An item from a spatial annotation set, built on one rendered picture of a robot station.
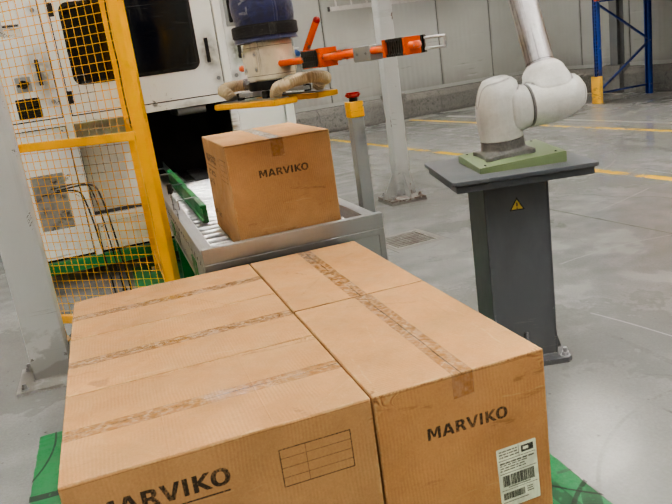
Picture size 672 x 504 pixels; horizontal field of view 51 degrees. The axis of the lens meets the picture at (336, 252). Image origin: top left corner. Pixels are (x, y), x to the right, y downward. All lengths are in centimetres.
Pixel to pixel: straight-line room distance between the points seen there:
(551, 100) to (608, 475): 125
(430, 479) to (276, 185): 142
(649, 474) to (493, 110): 126
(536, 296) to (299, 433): 149
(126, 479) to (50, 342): 203
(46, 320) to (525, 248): 204
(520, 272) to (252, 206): 101
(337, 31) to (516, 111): 988
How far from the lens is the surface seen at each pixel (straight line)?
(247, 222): 266
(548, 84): 265
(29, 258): 329
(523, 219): 262
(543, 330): 278
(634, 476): 219
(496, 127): 258
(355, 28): 1250
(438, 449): 156
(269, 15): 246
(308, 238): 265
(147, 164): 328
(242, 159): 263
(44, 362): 342
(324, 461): 147
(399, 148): 581
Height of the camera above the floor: 120
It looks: 15 degrees down
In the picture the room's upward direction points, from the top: 8 degrees counter-clockwise
